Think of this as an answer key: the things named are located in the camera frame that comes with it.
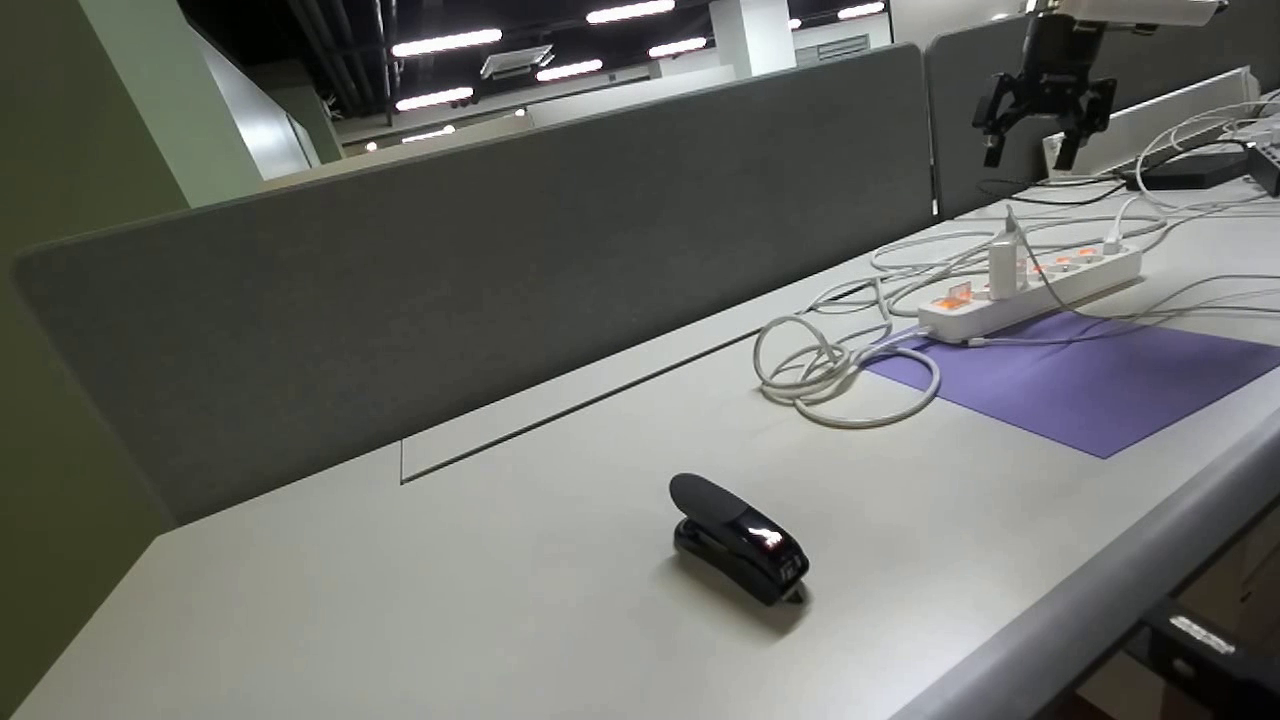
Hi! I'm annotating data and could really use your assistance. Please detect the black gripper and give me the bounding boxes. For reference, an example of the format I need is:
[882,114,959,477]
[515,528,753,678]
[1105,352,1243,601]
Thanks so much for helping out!
[974,13,1121,177]

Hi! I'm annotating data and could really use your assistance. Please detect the white plug-in charger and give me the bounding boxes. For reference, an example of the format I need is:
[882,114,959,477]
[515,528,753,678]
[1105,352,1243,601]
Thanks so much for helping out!
[984,214,1030,300]

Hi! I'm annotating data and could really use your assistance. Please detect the white flat board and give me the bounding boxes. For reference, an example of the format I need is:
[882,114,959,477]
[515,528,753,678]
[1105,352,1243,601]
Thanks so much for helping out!
[1042,62,1265,186]

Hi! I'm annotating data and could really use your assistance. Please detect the white power strip orange switches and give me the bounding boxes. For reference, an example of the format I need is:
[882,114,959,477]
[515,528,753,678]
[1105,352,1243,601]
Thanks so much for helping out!
[915,236,1148,345]

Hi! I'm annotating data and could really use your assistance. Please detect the black flat device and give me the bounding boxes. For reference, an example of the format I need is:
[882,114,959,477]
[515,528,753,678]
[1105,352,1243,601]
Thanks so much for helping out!
[1127,139,1258,193]

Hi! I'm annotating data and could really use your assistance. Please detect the purple paper sheet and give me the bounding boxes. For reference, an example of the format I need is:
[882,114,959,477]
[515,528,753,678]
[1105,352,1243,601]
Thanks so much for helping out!
[861,306,1280,462]

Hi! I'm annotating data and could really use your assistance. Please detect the ceiling strip light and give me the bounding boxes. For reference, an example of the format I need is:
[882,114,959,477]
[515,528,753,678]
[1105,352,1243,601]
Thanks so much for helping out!
[532,57,607,88]
[388,22,508,62]
[584,0,682,33]
[643,33,716,62]
[393,82,479,120]

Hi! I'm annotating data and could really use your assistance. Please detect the black stapler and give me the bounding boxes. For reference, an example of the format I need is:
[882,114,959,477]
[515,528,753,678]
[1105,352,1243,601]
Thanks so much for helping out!
[663,466,815,606]

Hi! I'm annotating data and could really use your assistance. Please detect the long grey desk partition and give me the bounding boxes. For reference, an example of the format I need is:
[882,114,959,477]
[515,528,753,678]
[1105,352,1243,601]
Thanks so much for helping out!
[14,40,941,528]

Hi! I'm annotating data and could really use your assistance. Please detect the thick white power strip cord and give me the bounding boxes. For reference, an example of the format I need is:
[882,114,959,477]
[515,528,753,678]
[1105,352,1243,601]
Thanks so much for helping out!
[866,99,1280,332]

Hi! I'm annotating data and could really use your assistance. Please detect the thin white charger cable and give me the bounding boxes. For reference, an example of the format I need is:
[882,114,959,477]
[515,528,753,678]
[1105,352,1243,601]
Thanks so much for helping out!
[747,194,1073,435]

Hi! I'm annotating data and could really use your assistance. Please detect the black clamp handle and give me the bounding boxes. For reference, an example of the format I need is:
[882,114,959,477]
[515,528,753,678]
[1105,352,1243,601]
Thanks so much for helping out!
[1140,602,1280,720]

